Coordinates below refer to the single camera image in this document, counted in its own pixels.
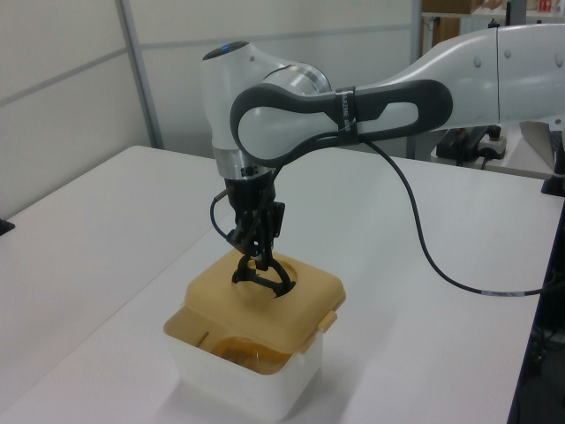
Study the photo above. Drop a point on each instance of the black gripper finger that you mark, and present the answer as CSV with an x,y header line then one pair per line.
x,y
273,223
245,238

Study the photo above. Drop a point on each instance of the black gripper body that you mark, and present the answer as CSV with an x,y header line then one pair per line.
x,y
251,196

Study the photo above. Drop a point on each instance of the tan plastic case lid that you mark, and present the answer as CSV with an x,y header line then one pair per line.
x,y
216,287

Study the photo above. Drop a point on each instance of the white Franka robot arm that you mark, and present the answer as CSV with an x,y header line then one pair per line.
x,y
265,132

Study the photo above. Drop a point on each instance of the white plastic tool case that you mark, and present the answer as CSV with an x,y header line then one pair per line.
x,y
247,393

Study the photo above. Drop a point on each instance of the yellow item in clear wrap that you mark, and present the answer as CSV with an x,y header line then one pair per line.
x,y
247,353

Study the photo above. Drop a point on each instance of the black power box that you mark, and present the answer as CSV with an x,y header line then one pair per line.
x,y
450,148

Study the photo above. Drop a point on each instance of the grey emergency stop button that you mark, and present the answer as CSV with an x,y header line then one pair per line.
x,y
494,143

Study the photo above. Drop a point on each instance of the black table clamp base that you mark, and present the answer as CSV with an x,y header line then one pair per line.
x,y
5,226

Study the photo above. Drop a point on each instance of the white desk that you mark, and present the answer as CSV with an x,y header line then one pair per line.
x,y
516,159

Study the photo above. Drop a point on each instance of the grey laptop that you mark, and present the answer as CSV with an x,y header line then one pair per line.
x,y
538,141

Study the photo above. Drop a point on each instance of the grey partition post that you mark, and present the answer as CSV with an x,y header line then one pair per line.
x,y
141,75

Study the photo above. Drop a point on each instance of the black clamp mount pole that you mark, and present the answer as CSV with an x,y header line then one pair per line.
x,y
555,183

